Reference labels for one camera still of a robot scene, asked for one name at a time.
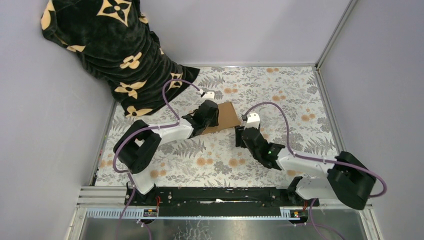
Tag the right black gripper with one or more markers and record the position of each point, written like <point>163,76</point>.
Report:
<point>238,138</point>

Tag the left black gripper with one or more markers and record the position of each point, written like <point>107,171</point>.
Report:
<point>214,122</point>

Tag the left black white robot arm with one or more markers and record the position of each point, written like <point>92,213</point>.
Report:
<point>136,148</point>

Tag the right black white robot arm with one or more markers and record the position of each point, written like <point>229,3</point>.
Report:
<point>342,177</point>

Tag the brown cardboard box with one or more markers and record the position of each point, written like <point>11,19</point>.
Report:
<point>227,119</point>

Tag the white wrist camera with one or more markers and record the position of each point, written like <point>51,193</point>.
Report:
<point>252,120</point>
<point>207,95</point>

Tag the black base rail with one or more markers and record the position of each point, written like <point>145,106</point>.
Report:
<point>218,201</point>

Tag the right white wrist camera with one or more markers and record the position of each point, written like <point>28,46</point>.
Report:
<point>252,120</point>

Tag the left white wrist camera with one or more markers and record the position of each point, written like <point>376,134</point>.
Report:
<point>207,95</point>

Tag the black floral plush blanket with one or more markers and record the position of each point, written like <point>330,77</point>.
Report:
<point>114,43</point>

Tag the aluminium frame rails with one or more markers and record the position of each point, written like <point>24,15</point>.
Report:
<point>104,198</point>

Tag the floral patterned table mat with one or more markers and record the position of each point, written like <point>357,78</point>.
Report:
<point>289,103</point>

